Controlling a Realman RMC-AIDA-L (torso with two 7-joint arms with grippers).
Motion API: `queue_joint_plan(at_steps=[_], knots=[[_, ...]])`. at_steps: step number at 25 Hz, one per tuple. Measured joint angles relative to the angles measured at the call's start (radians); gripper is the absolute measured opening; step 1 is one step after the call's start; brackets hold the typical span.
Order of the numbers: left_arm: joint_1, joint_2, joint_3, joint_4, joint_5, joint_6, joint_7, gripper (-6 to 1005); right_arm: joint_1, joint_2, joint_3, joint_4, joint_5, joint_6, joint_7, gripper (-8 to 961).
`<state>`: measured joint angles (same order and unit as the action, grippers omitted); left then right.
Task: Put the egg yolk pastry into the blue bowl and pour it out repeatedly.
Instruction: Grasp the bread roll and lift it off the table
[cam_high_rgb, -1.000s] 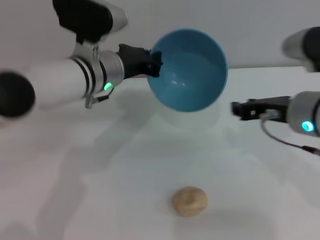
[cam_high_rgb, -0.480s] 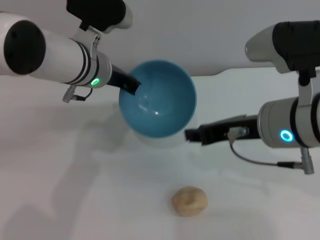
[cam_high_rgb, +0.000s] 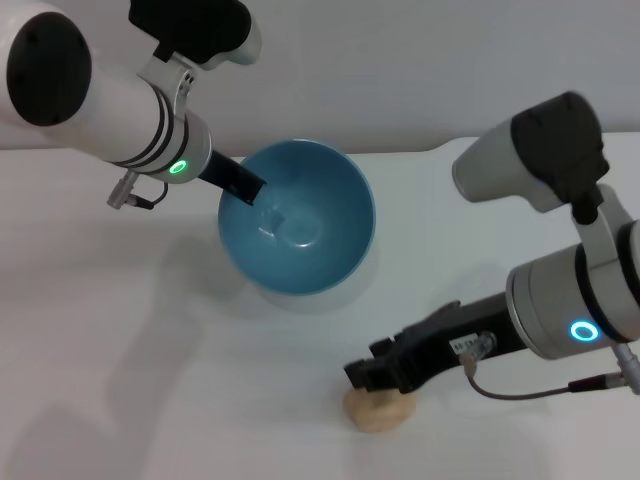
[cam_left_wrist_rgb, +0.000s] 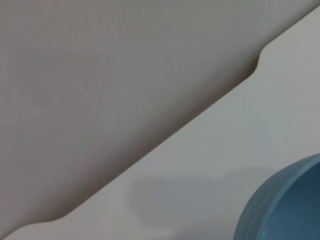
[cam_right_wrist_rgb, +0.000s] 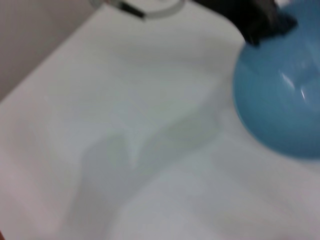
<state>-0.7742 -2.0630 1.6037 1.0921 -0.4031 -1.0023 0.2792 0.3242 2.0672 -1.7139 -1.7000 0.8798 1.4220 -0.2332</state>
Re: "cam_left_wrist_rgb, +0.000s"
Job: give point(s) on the blue ceramic bowl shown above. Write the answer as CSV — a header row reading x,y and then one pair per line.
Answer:
x,y
275,212

